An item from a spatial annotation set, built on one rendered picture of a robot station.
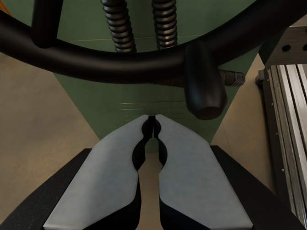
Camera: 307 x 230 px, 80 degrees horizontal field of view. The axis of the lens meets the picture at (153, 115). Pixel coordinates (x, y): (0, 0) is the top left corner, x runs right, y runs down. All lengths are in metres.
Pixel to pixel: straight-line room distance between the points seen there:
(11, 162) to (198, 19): 0.98
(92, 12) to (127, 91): 0.20
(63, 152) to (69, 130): 0.11
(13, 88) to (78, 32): 1.03
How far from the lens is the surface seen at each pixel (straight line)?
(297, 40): 0.41
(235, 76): 0.32
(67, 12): 0.37
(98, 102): 0.53
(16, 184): 1.03
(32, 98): 1.25
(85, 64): 0.17
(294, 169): 0.75
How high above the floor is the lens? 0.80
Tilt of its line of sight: 58 degrees down
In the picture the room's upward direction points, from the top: 5 degrees counter-clockwise
